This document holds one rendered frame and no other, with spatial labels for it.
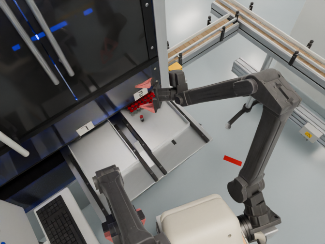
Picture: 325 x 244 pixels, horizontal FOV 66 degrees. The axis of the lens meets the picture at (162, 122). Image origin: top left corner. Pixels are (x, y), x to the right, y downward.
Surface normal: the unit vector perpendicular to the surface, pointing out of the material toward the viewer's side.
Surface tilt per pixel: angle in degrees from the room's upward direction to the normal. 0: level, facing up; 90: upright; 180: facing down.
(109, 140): 0
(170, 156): 0
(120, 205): 41
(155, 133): 0
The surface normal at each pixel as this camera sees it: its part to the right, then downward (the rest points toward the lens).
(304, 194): -0.06, -0.49
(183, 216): -0.25, -0.91
